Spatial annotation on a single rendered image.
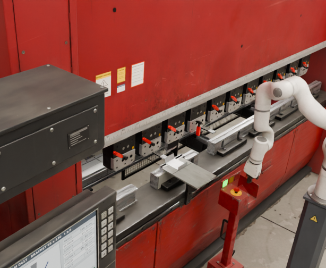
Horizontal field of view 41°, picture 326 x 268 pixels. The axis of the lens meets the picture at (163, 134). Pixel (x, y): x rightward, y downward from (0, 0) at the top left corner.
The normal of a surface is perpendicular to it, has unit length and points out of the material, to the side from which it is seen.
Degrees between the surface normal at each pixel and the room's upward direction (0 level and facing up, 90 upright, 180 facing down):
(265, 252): 0
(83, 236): 90
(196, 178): 0
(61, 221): 0
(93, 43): 90
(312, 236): 90
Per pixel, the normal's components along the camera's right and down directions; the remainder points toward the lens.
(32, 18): 0.74, 0.37
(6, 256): 0.07, -0.87
